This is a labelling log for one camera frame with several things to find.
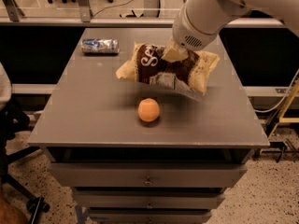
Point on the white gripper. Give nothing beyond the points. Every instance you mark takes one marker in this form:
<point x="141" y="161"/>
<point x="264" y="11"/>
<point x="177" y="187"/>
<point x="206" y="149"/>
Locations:
<point x="186" y="34"/>

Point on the brown chip bag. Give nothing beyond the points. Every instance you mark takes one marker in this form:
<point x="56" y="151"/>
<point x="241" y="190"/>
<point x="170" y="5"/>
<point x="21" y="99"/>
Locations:
<point x="188" y="77"/>

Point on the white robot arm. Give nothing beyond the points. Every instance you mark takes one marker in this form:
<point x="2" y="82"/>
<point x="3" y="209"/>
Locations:
<point x="285" y="11"/>

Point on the orange fruit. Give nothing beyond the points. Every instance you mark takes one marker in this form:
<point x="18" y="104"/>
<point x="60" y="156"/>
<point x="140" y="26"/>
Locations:
<point x="148" y="110"/>

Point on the grey drawer cabinet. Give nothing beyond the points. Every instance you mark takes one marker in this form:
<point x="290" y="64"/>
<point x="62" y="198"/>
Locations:
<point x="173" y="170"/>

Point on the yellow metal stand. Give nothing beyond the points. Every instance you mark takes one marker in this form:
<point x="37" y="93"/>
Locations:
<point x="277" y="119"/>

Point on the grey metal railing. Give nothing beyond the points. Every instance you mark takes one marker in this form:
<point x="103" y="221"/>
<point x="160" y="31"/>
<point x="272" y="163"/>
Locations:
<point x="90" y="13"/>

